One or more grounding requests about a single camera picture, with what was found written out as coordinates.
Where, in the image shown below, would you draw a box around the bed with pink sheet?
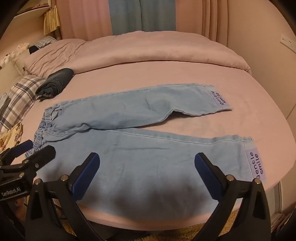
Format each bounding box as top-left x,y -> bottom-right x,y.
0,67 -> 294,230

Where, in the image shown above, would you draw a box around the blue curtain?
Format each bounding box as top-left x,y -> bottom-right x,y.
109,0 -> 177,36

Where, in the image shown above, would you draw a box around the white wall power strip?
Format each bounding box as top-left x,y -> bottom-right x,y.
280,34 -> 296,48

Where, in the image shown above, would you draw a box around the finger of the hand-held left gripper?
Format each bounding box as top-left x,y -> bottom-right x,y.
22,146 -> 56,176
0,140 -> 34,164

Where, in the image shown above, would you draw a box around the plaid shirt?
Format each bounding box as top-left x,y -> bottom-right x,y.
30,36 -> 58,50

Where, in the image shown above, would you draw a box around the pink duvet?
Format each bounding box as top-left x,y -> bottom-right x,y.
72,30 -> 252,76

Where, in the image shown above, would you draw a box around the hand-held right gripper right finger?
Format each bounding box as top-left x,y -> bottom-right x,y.
195,152 -> 271,241

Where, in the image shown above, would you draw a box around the plaid pillow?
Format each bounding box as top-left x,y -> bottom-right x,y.
0,75 -> 48,135

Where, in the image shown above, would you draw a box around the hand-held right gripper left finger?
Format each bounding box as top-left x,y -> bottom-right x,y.
25,152 -> 102,241

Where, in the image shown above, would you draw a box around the yellow frilled cloth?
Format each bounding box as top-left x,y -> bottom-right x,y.
44,6 -> 61,36

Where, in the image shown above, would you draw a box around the pink pillow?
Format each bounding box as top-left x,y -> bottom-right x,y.
23,38 -> 87,78

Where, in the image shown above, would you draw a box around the yellow printed cloth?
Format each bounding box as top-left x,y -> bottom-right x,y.
0,123 -> 23,151

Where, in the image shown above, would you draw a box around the light blue denim pants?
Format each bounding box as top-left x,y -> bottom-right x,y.
25,83 -> 266,210

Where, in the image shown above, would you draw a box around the pink curtain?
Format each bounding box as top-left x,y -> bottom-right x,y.
57,0 -> 114,40
176,0 -> 228,43

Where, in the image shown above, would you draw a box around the dark rolled clothing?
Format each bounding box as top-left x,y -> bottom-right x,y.
35,68 -> 74,101

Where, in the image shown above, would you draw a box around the white plush toy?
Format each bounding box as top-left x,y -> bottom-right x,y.
0,43 -> 30,67

